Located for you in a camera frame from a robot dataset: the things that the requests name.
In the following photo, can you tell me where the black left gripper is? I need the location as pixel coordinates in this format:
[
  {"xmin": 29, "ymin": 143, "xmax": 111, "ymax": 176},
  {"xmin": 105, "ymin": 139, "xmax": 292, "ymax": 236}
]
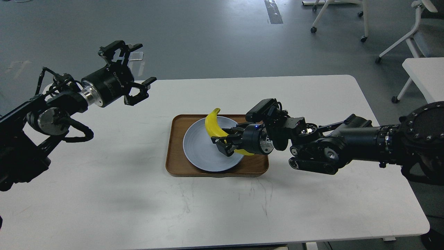
[{"xmin": 82, "ymin": 41, "xmax": 157, "ymax": 107}]

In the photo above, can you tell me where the yellow banana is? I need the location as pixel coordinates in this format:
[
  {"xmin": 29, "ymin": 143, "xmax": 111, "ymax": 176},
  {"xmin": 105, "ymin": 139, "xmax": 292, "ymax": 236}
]
[{"xmin": 205, "ymin": 108, "xmax": 255, "ymax": 156}]

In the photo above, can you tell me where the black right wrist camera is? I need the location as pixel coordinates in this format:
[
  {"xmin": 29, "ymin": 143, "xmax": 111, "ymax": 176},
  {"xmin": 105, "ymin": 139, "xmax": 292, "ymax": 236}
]
[{"xmin": 245, "ymin": 98, "xmax": 282, "ymax": 123}]

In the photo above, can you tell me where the white rolling chair base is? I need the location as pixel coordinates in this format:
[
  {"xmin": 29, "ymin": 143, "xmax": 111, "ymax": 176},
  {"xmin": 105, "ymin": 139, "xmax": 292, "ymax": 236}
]
[{"xmin": 302, "ymin": 0, "xmax": 369, "ymax": 44}]

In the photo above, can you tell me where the white office chair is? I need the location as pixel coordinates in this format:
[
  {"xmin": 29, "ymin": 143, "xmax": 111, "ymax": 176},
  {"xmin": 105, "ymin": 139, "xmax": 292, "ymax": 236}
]
[{"xmin": 375, "ymin": 0, "xmax": 444, "ymax": 64}]

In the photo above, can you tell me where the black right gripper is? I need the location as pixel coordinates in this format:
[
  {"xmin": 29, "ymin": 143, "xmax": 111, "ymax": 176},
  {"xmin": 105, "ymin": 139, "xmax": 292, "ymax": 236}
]
[{"xmin": 211, "ymin": 122, "xmax": 275, "ymax": 157}]

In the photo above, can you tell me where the white side table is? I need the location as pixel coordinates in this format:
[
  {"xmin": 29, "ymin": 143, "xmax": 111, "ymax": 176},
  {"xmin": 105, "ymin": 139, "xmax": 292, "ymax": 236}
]
[{"xmin": 392, "ymin": 57, "xmax": 444, "ymax": 103}]

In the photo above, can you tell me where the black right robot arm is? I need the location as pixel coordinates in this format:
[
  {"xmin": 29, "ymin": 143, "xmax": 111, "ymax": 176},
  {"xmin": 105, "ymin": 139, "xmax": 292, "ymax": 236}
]
[{"xmin": 205, "ymin": 99, "xmax": 444, "ymax": 186}]

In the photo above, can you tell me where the brown wooden tray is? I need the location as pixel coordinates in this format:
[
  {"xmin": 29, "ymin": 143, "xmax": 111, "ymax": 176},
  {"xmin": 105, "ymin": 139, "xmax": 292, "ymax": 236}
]
[{"xmin": 165, "ymin": 114, "xmax": 269, "ymax": 178}]

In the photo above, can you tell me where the light blue plate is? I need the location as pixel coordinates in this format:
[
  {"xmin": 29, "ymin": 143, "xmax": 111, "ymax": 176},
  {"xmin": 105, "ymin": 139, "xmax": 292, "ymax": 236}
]
[{"xmin": 183, "ymin": 118, "xmax": 244, "ymax": 172}]

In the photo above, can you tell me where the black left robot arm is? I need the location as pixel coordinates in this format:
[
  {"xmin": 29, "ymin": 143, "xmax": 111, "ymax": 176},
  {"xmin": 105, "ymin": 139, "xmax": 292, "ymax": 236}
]
[{"xmin": 0, "ymin": 41, "xmax": 157, "ymax": 192}]

